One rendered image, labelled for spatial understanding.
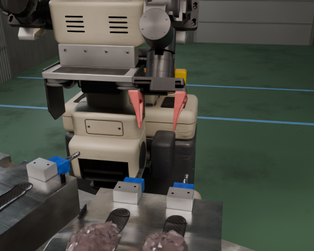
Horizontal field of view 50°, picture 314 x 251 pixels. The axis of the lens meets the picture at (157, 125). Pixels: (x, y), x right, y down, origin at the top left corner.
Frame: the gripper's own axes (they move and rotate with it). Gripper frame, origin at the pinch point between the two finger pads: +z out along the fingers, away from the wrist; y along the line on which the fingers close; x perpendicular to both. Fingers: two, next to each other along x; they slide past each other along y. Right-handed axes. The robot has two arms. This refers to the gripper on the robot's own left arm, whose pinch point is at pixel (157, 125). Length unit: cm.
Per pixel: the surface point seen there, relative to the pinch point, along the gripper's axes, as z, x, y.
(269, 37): -246, 678, 141
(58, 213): 18.6, -2.3, -18.3
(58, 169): 10.1, 1.3, -20.7
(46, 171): 10.5, -2.3, -21.6
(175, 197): 13.7, -1.6, 4.6
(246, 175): 21, 181, 41
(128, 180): 11.7, 5.0, -6.2
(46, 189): 13.8, -4.1, -20.4
